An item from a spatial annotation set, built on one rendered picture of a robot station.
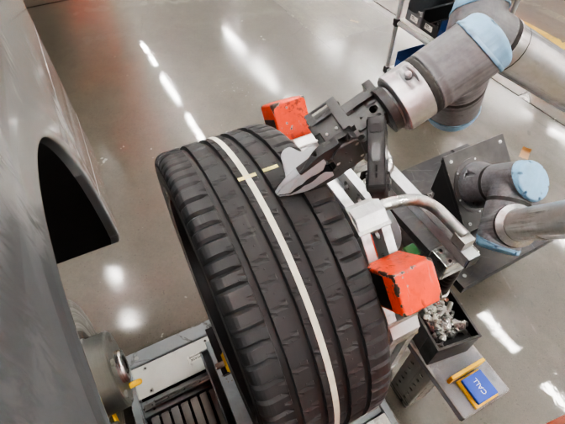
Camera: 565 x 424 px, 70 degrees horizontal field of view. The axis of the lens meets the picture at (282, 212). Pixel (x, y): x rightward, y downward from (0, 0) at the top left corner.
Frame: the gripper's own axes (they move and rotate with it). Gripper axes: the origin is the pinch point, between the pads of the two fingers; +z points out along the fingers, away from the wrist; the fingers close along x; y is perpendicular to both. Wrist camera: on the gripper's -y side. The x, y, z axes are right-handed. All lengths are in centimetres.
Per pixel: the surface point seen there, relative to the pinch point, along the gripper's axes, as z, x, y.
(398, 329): -2.0, -21.4, -23.2
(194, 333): 73, -91, 19
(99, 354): 44.4, -5.5, -3.1
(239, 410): 60, -76, -16
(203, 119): 43, -143, 154
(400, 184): -18.6, -34.6, 3.7
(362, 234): -6.1, -11.4, -8.5
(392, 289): -5.3, -8.8, -18.9
